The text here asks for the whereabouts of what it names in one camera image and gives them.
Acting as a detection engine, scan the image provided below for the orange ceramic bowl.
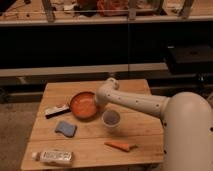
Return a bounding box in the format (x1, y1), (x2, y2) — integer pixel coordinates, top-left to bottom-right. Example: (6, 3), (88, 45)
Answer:
(70, 91), (98, 119)

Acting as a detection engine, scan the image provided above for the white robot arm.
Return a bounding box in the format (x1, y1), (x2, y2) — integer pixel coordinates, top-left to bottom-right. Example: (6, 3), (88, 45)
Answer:
(95, 78), (213, 171)

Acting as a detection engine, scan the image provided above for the clear plastic cup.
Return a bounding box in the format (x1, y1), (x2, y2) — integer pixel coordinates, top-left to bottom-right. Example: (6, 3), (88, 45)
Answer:
(102, 110), (120, 128)

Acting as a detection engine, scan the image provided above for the blue sponge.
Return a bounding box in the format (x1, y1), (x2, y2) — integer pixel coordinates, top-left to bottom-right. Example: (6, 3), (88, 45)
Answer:
(55, 121), (77, 137)

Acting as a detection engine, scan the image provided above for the wooden table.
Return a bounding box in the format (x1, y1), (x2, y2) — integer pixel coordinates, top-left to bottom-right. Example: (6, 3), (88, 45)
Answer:
(21, 81), (163, 171)

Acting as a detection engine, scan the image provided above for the orange carrot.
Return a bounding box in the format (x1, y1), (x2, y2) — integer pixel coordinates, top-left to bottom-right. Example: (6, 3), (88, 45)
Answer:
(105, 141), (137, 152)

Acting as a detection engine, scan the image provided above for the orange object on shelf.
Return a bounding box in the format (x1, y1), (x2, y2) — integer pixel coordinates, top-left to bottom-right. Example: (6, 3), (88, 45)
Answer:
(97, 0), (128, 16)

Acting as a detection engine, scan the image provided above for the black box on right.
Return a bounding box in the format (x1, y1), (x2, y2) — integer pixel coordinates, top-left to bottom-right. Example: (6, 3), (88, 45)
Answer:
(166, 45), (213, 74)

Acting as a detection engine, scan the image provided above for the white tube with label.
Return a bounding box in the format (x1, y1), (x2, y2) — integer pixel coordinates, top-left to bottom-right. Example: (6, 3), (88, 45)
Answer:
(31, 150), (73, 165)

